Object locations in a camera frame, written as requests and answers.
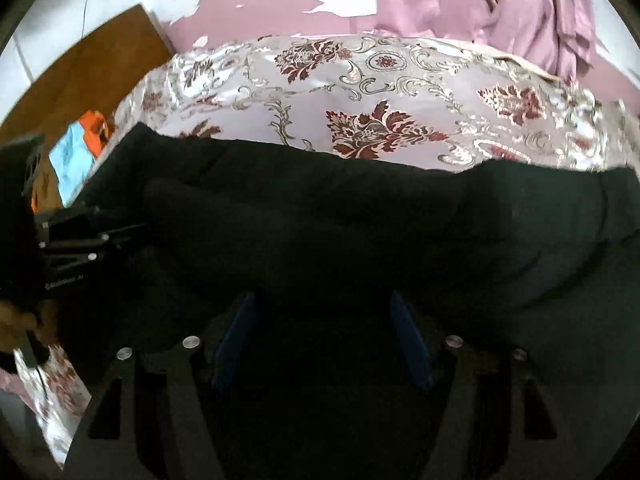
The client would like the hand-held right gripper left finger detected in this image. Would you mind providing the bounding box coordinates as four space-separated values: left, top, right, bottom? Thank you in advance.
62 290 261 480

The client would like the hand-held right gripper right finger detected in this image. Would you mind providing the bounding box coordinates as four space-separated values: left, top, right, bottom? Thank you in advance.
391 289 581 480

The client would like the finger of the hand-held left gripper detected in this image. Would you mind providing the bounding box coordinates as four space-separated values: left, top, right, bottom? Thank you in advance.
35 205 148 248
42 240 133 273

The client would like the large dark garment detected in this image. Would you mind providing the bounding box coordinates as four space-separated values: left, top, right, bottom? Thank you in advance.
50 122 640 480

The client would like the person's left hand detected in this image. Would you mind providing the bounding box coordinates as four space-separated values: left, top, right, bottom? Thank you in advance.
0 300 57 348

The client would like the brown cloth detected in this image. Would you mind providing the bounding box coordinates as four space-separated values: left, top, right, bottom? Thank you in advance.
31 157 63 213

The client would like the light blue cloth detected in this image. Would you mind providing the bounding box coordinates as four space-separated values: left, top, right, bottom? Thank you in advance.
49 122 96 208

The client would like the orange cloth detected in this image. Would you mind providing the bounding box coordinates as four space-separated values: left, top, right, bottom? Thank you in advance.
77 109 113 158

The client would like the pink cloth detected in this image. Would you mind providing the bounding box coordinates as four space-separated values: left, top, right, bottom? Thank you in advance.
0 367 26 397

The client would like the brown wooden door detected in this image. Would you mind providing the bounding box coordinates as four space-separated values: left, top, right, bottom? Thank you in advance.
0 4 176 133

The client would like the floral satin bedspread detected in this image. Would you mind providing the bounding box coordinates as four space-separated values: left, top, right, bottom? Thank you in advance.
12 35 640 466

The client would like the pink curtain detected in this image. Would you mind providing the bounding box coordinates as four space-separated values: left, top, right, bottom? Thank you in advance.
375 0 618 86

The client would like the black cable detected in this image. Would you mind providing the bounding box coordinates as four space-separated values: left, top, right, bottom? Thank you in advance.
20 332 53 411

